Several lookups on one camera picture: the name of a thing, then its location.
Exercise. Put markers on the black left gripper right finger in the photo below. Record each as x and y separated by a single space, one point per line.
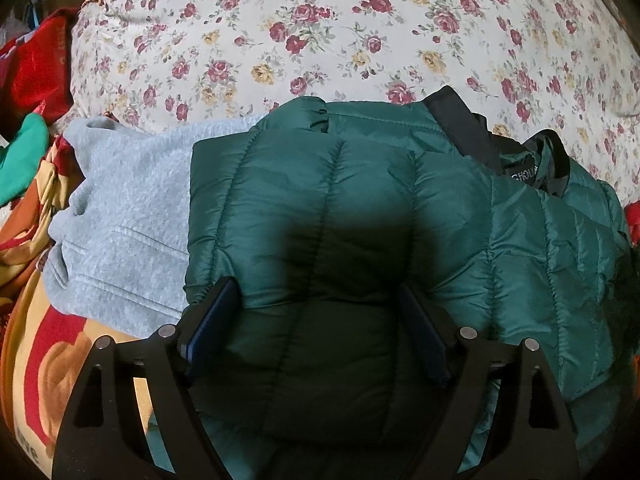
478 408

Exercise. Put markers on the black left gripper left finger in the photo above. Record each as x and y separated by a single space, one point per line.
130 414

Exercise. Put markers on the green quilted puffer jacket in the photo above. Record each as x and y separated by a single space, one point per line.
342 223

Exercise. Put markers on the orange red cartoon blanket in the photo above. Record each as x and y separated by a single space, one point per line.
42 349

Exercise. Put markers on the grey fleece garment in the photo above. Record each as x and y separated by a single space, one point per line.
119 254

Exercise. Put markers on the red cloth on bed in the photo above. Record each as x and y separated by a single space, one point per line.
632 213

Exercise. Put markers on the green garment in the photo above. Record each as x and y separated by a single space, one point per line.
21 158

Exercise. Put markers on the red garment pile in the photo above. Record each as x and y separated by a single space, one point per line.
35 73

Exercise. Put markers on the floral white duvet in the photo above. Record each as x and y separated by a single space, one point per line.
525 65

